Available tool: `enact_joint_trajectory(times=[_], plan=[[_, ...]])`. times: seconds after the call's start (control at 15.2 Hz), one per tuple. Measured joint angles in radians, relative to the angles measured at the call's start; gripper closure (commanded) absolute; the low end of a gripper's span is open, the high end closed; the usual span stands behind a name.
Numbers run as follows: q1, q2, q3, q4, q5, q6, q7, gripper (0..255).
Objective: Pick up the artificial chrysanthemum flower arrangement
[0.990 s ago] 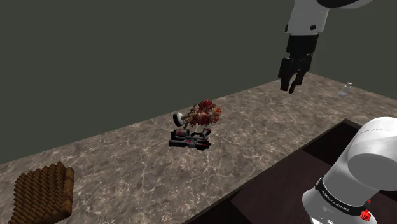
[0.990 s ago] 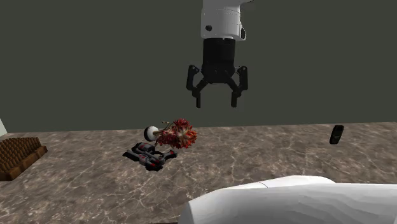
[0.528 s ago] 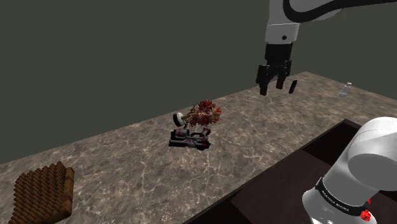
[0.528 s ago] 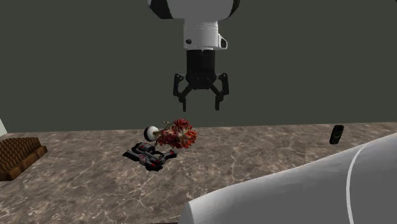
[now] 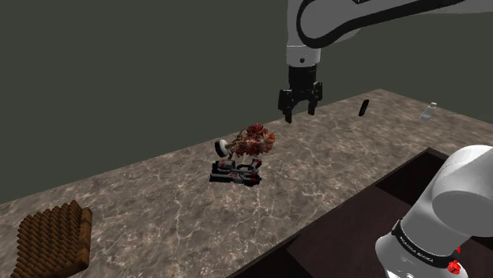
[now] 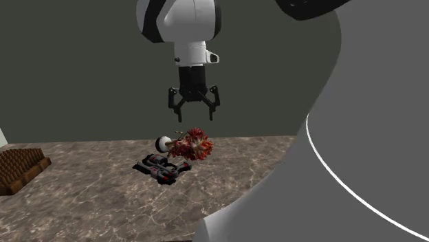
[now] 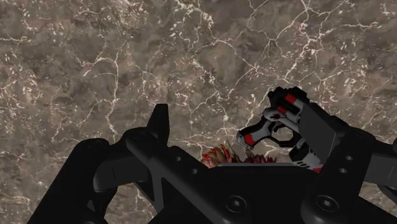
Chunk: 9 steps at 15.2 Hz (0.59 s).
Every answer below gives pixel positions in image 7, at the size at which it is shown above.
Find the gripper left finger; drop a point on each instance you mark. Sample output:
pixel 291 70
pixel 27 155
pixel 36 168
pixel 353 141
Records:
pixel 145 161

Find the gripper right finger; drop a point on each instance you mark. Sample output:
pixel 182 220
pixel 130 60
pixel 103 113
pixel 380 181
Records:
pixel 338 161

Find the red spiky plant figure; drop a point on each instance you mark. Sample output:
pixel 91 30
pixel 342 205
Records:
pixel 223 156

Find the white red black toy gun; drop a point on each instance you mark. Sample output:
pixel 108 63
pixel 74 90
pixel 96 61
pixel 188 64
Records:
pixel 266 130

